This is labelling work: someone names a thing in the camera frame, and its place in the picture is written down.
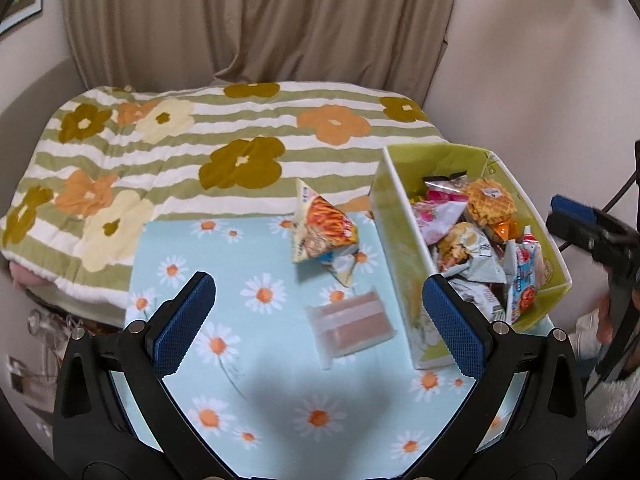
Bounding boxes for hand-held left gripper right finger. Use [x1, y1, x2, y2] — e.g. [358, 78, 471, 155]
[400, 274, 588, 480]

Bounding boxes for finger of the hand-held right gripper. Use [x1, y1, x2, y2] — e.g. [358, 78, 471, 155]
[545, 213, 628, 267]
[550, 195, 640, 247]

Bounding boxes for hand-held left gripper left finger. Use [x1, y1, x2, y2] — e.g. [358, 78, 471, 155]
[52, 271, 236, 480]

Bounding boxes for small blue-red snack packet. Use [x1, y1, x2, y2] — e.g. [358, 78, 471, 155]
[504, 239, 547, 327]

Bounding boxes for beige cookie packet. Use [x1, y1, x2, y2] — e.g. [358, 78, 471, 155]
[436, 222, 482, 273]

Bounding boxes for clear waffle packet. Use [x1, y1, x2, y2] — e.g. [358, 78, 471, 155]
[462, 177, 522, 247]

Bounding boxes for yellow-green cardboard box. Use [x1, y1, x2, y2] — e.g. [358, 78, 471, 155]
[370, 142, 574, 372]

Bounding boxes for clear pink cake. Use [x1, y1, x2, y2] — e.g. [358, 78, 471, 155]
[304, 285, 399, 369]

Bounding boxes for pink strawberry snack bag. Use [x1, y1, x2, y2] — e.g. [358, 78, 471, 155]
[412, 195, 469, 247]

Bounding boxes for orange triangular snack packet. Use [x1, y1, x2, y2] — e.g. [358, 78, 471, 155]
[291, 177, 362, 289]

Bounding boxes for person's right hand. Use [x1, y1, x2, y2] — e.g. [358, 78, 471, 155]
[596, 294, 622, 346]

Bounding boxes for white fleece cloth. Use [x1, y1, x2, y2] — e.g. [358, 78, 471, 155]
[572, 307, 640, 442]

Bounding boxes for daisy print table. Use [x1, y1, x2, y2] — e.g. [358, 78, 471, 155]
[107, 212, 557, 480]

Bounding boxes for pink cloth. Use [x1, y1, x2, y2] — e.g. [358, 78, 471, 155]
[7, 260, 37, 289]

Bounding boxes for floral striped blanket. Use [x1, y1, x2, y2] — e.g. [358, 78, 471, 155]
[0, 81, 448, 332]

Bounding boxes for beige curtain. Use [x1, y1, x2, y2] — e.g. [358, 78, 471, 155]
[60, 0, 464, 107]

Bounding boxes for black cable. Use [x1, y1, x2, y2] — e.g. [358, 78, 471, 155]
[560, 160, 640, 253]

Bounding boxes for white power strip with cables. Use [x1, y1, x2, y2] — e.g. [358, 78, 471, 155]
[27, 306, 87, 342]

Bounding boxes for white wall outlet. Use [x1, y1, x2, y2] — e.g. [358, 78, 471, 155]
[7, 355, 29, 392]

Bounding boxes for framed wall picture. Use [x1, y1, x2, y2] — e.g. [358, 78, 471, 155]
[0, 0, 45, 37]

